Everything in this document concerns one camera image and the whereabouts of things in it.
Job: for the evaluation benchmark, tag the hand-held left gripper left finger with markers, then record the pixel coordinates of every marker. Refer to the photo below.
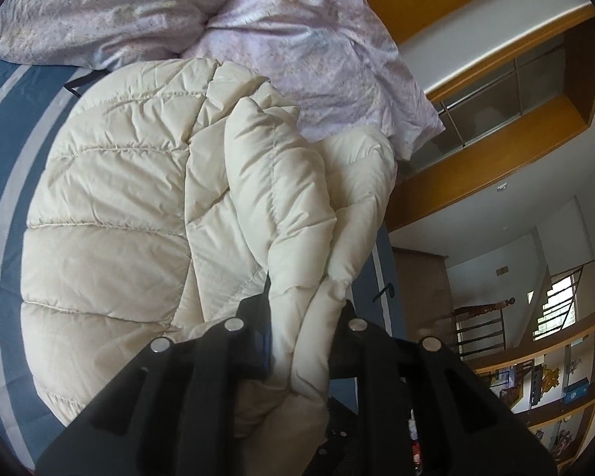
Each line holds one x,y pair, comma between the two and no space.
198,386

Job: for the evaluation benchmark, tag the stair railing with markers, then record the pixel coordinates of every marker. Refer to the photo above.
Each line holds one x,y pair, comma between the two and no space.
478,327

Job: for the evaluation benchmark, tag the pink floral duvet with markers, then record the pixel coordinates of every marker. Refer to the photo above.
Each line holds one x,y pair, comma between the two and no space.
317,49

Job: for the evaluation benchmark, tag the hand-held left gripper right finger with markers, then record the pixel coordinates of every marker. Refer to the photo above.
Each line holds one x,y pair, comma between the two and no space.
401,396

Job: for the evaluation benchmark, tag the cream quilted down jacket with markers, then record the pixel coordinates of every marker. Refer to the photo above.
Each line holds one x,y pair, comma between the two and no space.
144,218

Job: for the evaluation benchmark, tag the pink floral pillow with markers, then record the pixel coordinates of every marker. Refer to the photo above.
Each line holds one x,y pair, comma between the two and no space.
94,10

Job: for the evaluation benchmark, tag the wooden cabinet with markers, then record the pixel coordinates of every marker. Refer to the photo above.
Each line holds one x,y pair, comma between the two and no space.
421,297

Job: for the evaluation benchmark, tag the blue striped bed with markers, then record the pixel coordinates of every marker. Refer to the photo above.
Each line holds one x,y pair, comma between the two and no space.
10,158

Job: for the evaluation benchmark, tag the wooden bookshelf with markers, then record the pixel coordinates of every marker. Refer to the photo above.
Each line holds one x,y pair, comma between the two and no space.
550,386

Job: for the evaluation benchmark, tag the barred window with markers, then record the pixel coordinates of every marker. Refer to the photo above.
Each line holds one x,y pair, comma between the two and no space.
565,302

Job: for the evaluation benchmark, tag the wooden window frame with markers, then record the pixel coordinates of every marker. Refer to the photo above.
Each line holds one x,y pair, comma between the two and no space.
481,178

